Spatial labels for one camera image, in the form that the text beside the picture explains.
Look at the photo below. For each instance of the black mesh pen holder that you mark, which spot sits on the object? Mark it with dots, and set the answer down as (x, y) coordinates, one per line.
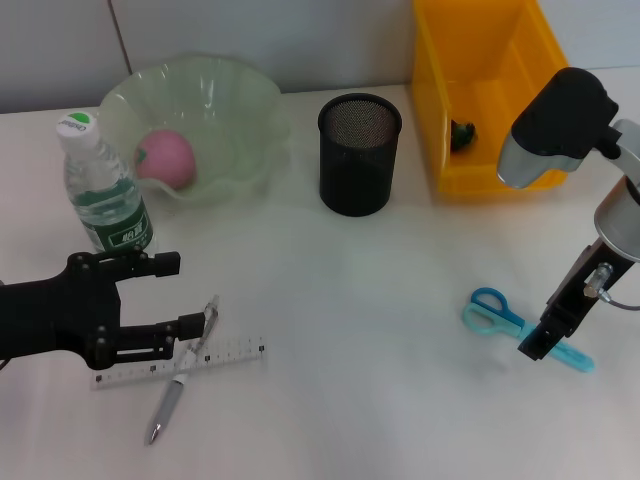
(357, 170)

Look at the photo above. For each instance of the grey clear ballpoint pen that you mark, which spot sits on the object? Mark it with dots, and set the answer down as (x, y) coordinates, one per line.
(172, 395)

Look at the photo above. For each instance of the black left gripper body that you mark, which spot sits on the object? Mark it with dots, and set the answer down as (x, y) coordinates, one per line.
(60, 310)

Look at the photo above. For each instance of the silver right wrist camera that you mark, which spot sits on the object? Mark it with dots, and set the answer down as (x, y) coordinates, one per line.
(560, 120)

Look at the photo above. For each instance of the blue scissors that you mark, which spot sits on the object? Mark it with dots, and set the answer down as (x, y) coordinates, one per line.
(487, 317)

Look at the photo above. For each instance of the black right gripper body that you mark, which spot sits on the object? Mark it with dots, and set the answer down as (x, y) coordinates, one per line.
(580, 290)

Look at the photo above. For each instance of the clear green-label water bottle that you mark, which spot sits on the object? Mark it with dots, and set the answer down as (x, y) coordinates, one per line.
(107, 200)

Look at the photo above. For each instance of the pink toy peach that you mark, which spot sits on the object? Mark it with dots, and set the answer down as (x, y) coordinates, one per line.
(167, 160)

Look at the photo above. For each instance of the clear plastic ruler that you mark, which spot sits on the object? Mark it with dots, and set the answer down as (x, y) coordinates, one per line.
(230, 352)

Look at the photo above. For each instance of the pale green wavy bowl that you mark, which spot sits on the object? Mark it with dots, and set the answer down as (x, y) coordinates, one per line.
(240, 115)

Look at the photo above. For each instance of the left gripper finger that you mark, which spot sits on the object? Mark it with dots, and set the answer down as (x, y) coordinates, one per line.
(167, 264)
(190, 326)

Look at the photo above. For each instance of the green plastic wrapper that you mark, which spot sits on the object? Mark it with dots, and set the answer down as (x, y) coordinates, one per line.
(465, 134)

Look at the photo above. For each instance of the yellow plastic bin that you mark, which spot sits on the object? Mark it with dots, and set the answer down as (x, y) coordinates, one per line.
(480, 60)

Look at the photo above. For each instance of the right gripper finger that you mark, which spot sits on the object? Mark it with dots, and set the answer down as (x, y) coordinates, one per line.
(550, 342)
(531, 341)

